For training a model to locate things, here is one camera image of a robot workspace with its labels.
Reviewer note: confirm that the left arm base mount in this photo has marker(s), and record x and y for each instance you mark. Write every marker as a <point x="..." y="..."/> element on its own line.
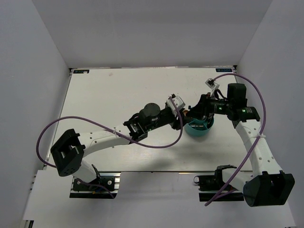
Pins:
<point x="105" y="188"/>

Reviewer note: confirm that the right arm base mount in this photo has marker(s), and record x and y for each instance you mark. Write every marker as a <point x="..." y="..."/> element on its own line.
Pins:
<point x="210" y="184"/>

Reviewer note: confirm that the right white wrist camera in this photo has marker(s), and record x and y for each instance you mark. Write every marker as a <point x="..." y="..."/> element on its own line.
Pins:
<point x="213" y="86"/>

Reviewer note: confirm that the clear eyeshadow palette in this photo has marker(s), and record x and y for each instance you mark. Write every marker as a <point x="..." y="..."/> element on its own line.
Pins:
<point x="198" y="126"/>

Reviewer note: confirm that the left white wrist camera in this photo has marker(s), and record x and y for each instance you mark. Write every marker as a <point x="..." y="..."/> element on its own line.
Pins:
<point x="175" y="103"/>

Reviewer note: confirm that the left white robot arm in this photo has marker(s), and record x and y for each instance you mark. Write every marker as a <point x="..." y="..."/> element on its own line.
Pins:
<point x="71" y="147"/>

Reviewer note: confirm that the black squeeze tube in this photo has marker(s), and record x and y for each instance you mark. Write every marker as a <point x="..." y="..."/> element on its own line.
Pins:
<point x="210" y="122"/>

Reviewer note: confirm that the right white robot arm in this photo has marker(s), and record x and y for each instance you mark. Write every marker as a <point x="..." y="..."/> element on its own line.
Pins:
<point x="268" y="185"/>

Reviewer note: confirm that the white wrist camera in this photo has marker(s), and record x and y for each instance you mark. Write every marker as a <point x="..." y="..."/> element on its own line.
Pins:
<point x="175" y="103"/>
<point x="213" y="86"/>

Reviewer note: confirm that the teal round organizer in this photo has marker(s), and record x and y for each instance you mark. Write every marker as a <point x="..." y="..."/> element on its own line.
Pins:
<point x="195" y="133"/>

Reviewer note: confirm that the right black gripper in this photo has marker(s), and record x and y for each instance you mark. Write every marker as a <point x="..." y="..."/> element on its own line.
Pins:
<point x="203" y="108"/>

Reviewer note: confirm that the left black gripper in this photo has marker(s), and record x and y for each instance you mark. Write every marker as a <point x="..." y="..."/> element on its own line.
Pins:
<point x="175" y="123"/>

